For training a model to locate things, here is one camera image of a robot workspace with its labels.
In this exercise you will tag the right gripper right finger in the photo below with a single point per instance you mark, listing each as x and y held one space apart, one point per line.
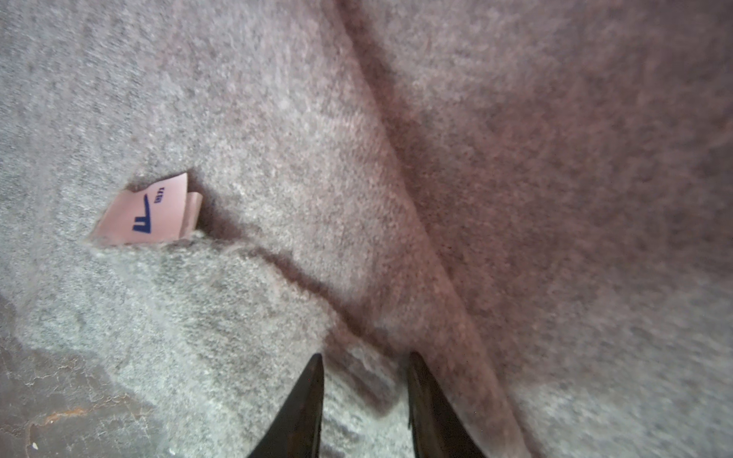
436 429

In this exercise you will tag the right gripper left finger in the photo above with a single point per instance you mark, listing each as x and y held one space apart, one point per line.
296 430

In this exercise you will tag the grey knitted scarf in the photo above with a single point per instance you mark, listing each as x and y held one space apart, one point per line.
535 195

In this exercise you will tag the pink scarf label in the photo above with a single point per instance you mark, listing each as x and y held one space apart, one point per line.
166 211

